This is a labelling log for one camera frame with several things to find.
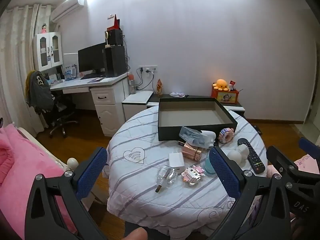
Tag person's left hand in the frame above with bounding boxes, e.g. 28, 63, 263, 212
124, 227, 148, 240

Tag white air conditioner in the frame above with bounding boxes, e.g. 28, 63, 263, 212
51, 0, 85, 22

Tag black power cables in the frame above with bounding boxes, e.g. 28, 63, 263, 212
136, 67, 156, 91

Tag large black tray box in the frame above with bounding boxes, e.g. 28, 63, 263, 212
158, 97, 238, 142

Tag black computer monitor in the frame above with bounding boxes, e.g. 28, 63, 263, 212
78, 42, 106, 77

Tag white plastic device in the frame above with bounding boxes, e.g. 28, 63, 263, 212
199, 131, 216, 149

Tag orange cap water bottle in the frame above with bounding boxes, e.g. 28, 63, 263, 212
128, 74, 137, 94

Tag clear plastic pouch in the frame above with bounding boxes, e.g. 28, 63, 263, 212
178, 126, 203, 146

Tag clear glass bottle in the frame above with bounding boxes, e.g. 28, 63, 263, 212
155, 165, 178, 193

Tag black computer tower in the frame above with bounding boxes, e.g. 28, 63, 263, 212
104, 46, 127, 78

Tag grey jacket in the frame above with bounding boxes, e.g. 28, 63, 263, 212
25, 70, 54, 113

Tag orange plush octopus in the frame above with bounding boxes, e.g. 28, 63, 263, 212
213, 79, 230, 91

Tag white hutch cabinet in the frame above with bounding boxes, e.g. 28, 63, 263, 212
33, 32, 63, 72

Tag beige curtain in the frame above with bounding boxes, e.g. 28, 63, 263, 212
0, 4, 52, 135

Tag white side cabinet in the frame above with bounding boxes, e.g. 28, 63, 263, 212
122, 91, 154, 121

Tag orange storage box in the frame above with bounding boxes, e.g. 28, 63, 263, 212
211, 85, 241, 105

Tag teal round dish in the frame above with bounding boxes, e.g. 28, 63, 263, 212
204, 152, 218, 177

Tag red paper bag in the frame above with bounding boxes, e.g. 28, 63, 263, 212
107, 14, 122, 30

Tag pink block figure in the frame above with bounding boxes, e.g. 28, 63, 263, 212
218, 128, 236, 144

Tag blue box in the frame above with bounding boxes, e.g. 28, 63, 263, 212
64, 65, 76, 81

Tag black remote control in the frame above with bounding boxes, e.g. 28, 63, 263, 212
237, 138, 265, 174

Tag white bear figurine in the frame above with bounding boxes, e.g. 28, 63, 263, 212
226, 144, 249, 164

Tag pink patterned clothing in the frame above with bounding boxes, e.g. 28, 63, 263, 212
246, 154, 320, 232

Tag white desk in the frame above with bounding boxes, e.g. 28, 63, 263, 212
50, 72, 129, 137

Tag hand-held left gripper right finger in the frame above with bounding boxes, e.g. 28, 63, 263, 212
209, 146, 292, 240

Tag pink blanket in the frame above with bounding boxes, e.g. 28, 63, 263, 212
0, 124, 77, 240

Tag rose gold metal canister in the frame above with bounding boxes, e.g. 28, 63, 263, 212
182, 142, 204, 161

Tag black speaker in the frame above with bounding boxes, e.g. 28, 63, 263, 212
108, 29, 124, 47

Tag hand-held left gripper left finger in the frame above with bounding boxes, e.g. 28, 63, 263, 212
25, 147, 108, 240

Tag white charger block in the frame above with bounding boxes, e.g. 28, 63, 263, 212
169, 152, 186, 174

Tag low dark top cabinet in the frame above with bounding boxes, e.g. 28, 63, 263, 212
147, 94, 246, 117

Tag pink block toy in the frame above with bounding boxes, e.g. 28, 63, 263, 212
181, 165, 203, 187

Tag black office chair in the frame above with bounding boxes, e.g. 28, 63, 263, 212
32, 90, 79, 138

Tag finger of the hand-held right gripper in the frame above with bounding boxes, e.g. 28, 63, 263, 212
299, 137, 320, 157
266, 146, 302, 180

